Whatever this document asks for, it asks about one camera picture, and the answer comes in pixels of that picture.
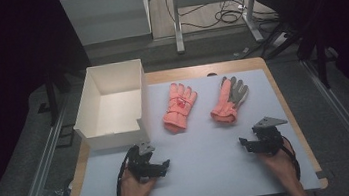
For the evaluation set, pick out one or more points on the black floor bracket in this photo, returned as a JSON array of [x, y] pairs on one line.
[[65, 135]]

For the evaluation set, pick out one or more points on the person's left hand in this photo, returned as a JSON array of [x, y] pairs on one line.
[[134, 193]]

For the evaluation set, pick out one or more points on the light blue table mat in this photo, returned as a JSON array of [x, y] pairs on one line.
[[203, 161]]

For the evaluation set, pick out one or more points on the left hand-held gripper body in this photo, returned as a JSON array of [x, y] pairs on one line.
[[142, 164]]

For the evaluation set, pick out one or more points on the black metal stand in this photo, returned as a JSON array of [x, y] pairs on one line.
[[320, 56]]

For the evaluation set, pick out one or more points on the black tripod stand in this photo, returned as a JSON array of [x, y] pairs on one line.
[[51, 93]]

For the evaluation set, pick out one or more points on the white cabinet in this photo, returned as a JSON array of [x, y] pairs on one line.
[[107, 17]]

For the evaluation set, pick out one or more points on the white box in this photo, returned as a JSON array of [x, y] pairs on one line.
[[120, 109]]

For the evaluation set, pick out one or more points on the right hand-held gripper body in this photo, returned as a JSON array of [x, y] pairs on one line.
[[267, 135]]

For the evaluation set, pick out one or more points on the pink winter glove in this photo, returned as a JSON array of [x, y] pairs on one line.
[[227, 105], [179, 109]]

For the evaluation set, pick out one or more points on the person's right hand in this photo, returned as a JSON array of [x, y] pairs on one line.
[[282, 168]]

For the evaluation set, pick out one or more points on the white power strip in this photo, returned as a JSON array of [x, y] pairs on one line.
[[280, 39]]

